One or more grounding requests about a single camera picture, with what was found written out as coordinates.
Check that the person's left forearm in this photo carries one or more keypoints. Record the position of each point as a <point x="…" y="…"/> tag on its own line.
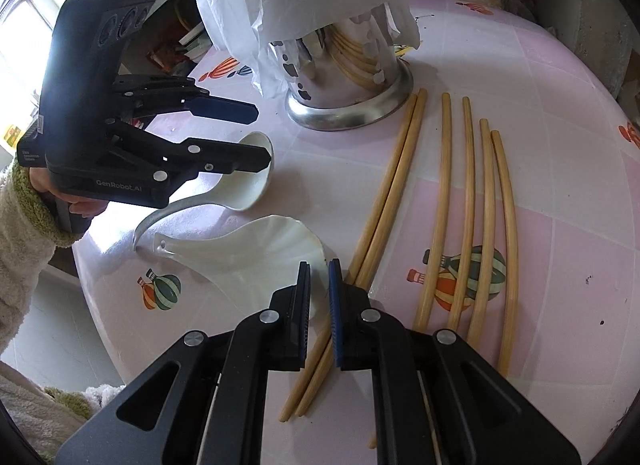
<point x="25" y="235"/>

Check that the person's left hand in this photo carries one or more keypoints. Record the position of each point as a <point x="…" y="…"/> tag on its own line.
<point x="85" y="208"/>

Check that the scalloped white ceramic spoon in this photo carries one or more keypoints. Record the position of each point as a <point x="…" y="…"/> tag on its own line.
<point x="250" y="255"/>

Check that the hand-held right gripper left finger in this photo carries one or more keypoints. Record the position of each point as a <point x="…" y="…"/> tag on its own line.
<point x="301" y="320"/>

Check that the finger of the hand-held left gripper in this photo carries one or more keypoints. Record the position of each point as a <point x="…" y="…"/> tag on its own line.
<point x="225" y="109"/>
<point x="235" y="157"/>

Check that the round white ceramic spoon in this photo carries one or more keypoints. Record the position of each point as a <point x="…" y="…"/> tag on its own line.
<point x="250" y="190"/>

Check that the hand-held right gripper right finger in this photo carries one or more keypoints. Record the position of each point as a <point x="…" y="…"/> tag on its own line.
<point x="336" y="315"/>

